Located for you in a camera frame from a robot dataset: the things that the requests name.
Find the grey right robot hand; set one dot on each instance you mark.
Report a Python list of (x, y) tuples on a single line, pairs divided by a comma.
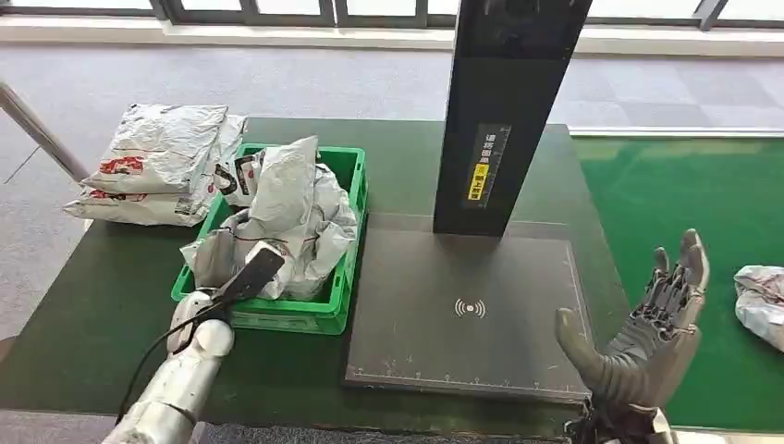
[(649, 343)]

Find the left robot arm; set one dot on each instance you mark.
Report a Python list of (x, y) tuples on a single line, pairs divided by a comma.
[(177, 380)]

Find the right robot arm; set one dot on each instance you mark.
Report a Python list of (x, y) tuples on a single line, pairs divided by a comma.
[(618, 426)]

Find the crumpled white parcel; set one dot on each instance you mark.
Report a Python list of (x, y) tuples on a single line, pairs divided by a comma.
[(762, 303)]

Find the green conveyor belt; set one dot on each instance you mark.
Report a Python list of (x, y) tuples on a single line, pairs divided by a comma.
[(686, 202)]

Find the black scanner stand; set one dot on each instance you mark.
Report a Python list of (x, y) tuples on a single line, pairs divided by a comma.
[(465, 306)]

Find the green plastic crate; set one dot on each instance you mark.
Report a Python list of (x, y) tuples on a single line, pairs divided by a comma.
[(334, 294)]

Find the crumpled grey-white parcel bag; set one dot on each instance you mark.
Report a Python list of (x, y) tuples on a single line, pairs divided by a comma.
[(324, 239)]

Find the smooth grey-white parcel bag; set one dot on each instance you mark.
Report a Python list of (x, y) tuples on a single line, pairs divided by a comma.
[(285, 184)]

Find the white parcel with black print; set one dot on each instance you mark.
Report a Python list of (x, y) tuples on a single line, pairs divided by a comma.
[(239, 174)]

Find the white window sill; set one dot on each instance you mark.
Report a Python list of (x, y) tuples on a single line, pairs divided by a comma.
[(306, 37)]

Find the flat white parcel with label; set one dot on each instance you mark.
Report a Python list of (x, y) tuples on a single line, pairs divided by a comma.
[(153, 209)]

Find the white parcel with red print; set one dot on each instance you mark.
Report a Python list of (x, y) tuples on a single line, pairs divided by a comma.
[(159, 147)]

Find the dark window frame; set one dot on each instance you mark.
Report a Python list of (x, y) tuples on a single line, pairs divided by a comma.
[(164, 9)]

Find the metal rail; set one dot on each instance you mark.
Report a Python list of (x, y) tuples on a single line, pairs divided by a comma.
[(37, 132)]

